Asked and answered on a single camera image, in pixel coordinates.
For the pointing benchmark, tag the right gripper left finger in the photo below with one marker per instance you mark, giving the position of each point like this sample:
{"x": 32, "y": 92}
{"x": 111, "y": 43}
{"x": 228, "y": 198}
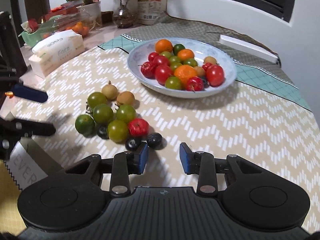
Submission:
{"x": 125, "y": 164}

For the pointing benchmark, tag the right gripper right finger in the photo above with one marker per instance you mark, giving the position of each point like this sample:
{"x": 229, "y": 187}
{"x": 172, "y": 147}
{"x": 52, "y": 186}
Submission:
{"x": 203, "y": 165}

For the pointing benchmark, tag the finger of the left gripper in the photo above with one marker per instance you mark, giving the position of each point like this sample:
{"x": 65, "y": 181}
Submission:
{"x": 29, "y": 93}
{"x": 29, "y": 128}

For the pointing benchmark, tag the dark blueberry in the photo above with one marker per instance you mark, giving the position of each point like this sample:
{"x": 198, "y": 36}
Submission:
{"x": 132, "y": 144}

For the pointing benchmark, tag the large red tomato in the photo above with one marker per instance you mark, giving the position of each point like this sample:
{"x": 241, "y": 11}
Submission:
{"x": 215, "y": 75}

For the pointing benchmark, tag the red strawberry-like fruit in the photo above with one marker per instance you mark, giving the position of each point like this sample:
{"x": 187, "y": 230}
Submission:
{"x": 148, "y": 69}

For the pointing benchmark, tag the orange mandarin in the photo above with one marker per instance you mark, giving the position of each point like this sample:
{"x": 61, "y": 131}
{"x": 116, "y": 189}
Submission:
{"x": 163, "y": 45}
{"x": 185, "y": 54}

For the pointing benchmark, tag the green ceramic dish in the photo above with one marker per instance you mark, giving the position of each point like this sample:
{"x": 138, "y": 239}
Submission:
{"x": 31, "y": 39}

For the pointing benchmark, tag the white tissue pack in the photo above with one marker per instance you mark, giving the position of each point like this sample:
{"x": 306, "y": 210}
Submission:
{"x": 50, "y": 53}

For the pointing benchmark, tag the red acerola fruit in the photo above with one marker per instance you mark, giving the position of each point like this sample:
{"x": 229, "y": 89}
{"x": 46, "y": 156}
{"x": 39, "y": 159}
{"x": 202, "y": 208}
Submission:
{"x": 138, "y": 127}

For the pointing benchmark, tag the green tomato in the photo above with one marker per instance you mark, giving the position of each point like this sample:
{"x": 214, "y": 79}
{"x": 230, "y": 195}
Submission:
{"x": 96, "y": 98}
{"x": 126, "y": 113}

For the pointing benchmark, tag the beige zigzag tablecloth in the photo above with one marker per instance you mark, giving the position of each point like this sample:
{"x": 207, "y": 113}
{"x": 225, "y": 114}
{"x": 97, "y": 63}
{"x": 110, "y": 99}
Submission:
{"x": 259, "y": 117}

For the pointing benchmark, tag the brown longan fruit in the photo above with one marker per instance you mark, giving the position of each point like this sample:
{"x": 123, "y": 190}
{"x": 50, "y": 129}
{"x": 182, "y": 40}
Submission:
{"x": 125, "y": 98}
{"x": 110, "y": 91}

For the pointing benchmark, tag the clear box of oranges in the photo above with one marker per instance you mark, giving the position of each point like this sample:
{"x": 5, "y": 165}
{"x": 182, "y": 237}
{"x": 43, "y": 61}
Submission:
{"x": 75, "y": 22}

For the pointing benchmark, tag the large orange in bowl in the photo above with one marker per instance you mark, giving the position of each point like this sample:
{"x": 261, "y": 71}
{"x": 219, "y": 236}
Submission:
{"x": 184, "y": 73}

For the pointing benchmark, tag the potted green plant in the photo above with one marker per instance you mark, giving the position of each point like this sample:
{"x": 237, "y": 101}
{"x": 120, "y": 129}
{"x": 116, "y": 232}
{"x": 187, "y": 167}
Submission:
{"x": 90, "y": 10}

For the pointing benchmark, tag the white blue patterned bowl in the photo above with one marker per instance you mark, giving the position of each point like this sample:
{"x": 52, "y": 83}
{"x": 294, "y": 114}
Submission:
{"x": 166, "y": 83}

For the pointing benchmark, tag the white power strip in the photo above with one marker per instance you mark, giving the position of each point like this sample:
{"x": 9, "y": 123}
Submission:
{"x": 249, "y": 48}

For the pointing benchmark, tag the glass vase with plant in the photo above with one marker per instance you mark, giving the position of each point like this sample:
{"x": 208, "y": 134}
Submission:
{"x": 122, "y": 7}

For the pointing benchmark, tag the printed paper bag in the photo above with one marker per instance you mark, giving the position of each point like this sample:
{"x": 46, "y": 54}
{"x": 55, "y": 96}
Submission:
{"x": 150, "y": 10}

